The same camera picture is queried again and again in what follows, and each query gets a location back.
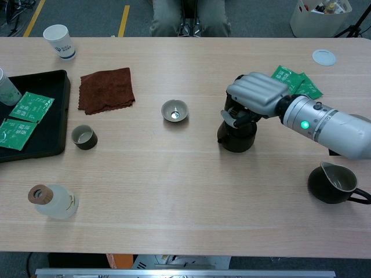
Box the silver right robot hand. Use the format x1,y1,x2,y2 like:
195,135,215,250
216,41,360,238
220,71,291,129

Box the black teapot with loop handle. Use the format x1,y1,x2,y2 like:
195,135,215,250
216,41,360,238
217,115,257,153

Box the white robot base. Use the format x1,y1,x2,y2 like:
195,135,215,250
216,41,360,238
132,254,231,270

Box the white round lid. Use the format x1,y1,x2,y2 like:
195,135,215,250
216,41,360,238
312,49,337,67

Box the grey flared tea bowl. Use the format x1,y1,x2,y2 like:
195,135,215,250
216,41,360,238
161,99,190,123

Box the white storage bin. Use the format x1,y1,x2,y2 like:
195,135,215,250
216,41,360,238
289,0,353,38

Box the large white bowl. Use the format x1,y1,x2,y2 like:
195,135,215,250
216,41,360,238
346,113,371,124

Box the black tripod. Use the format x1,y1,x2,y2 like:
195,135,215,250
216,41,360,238
333,0,371,39

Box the person legs in grey trousers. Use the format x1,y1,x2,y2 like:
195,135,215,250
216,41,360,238
149,0,232,38

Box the brown microfibre cloth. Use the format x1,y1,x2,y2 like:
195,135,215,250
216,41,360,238
77,67,136,116

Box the dark cylindrical teacup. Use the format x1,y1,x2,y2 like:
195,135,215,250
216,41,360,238
71,125,99,151

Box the white paper cup blue logo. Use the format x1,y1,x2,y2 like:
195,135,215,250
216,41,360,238
42,24,77,61

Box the black plastic tray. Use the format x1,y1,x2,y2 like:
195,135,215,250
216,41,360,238
0,69,71,163

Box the orange panel under table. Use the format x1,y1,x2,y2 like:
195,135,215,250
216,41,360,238
106,253,134,269

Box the frosted bottle with wooden lid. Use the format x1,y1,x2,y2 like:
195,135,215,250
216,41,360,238
27,184,79,221

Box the clear cup with green tea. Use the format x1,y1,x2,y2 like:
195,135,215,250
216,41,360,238
0,67,23,107

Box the dark pitcher with handle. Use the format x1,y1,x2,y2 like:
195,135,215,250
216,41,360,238
307,162,371,205

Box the aluminium profile rail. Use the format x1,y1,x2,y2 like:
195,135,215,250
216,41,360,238
34,268,336,278

